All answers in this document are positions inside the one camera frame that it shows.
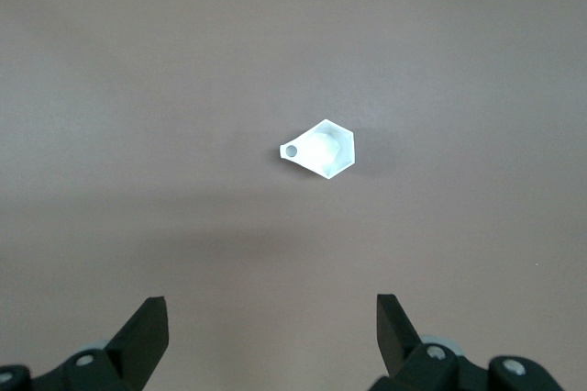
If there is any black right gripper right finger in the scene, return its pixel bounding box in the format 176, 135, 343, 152
369, 293, 565, 391

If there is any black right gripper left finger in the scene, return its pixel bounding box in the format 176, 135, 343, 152
0, 296, 171, 391

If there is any white faceted plastic cup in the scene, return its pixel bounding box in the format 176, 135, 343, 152
278, 118, 357, 180

